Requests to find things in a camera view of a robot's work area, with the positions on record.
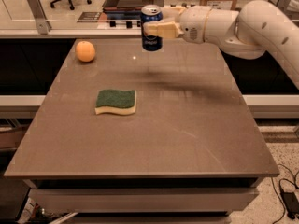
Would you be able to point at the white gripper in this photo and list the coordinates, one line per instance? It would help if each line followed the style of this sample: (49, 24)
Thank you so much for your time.
(191, 24)

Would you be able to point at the blue pepsi can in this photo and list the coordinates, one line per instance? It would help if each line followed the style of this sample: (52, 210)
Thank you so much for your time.
(150, 13)

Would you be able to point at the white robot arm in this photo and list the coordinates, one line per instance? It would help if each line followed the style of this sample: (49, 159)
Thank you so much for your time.
(259, 27)

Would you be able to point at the orange fruit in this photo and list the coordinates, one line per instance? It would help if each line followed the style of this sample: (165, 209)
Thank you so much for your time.
(85, 51)

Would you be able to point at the green yellow sponge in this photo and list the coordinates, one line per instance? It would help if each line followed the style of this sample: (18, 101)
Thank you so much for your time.
(116, 102)

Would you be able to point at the grey table drawer cabinet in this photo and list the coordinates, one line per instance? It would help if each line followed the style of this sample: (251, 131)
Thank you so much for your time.
(162, 205)

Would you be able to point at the black power adapter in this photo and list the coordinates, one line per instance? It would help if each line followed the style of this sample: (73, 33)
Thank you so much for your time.
(291, 203)

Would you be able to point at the left metal glass bracket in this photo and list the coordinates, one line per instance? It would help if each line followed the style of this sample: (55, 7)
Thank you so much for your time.
(42, 25)

